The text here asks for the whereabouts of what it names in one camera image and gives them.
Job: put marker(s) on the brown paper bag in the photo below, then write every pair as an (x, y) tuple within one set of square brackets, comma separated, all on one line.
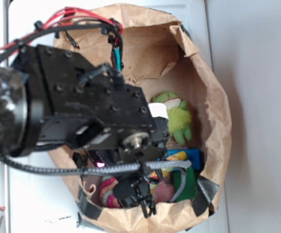
[(158, 55)]

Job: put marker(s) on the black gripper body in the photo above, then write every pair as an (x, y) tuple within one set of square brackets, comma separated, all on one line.
[(134, 151)]

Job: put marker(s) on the blue wooden block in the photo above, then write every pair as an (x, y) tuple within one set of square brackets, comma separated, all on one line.
[(193, 155)]

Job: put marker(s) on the green wooden block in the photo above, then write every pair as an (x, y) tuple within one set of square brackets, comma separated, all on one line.
[(189, 190)]

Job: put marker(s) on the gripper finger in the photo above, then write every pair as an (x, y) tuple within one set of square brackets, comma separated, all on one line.
[(158, 110), (134, 191)]

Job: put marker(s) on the pink plush toy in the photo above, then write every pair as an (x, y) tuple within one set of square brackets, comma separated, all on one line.
[(163, 192)]

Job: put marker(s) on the green plush frog toy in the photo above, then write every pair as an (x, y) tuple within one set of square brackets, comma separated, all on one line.
[(180, 118)]

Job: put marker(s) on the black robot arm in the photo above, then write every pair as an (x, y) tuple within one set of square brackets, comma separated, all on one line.
[(51, 97)]

